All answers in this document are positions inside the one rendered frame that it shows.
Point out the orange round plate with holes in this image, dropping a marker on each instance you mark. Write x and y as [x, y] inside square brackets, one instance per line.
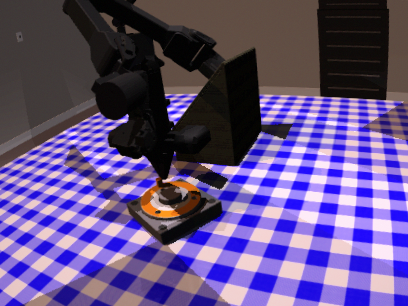
[150, 201]

